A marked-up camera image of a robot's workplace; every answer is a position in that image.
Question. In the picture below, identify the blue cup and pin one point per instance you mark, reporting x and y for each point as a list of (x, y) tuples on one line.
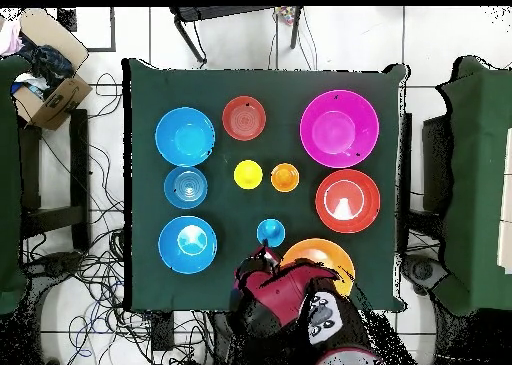
[(270, 231)]

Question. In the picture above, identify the large orange bowl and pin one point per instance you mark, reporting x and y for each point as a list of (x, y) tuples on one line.
[(320, 251)]

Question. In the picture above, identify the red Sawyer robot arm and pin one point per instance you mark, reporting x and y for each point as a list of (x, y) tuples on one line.
[(280, 297)]

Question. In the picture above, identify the orange cup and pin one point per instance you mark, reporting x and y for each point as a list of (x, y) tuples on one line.
[(284, 178)]

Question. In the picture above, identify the yellow cup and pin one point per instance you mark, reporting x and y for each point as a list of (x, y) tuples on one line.
[(248, 174)]

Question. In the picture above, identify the large blue bowl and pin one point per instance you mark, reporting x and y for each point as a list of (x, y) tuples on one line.
[(187, 261), (184, 137)]

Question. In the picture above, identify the small teal blue bowl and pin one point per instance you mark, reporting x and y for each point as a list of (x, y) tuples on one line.
[(185, 188)]

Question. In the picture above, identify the wide red bowl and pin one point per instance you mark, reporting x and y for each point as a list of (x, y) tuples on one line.
[(348, 181)]

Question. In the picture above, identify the small red bowl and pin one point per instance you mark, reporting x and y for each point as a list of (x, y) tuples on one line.
[(244, 119)]

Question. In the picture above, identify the black power box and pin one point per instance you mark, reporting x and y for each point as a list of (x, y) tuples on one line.
[(162, 331)]

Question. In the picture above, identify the large pink bowl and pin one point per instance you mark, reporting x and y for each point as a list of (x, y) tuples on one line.
[(339, 129)]

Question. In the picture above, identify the dark green table cloth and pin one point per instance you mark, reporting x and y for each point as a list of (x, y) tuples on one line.
[(248, 85)]

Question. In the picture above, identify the green covered table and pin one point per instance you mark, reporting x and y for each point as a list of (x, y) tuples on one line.
[(476, 181), (8, 181)]

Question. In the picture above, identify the colourful small item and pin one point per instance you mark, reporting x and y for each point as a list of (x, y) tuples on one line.
[(286, 15)]

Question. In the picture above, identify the cardboard box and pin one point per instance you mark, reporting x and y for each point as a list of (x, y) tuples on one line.
[(60, 101)]

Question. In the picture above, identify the dark blue cloth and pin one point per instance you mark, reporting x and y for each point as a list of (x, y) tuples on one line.
[(48, 63)]

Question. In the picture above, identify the pink cloth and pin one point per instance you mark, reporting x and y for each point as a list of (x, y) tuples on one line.
[(10, 39)]

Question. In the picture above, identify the black bench frame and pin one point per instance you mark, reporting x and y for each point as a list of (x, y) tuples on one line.
[(80, 173)]

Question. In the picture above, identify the black stool frame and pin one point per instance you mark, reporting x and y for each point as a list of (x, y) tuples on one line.
[(224, 13)]

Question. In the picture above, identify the thin black square frame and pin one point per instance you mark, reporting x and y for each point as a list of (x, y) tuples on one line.
[(112, 29)]

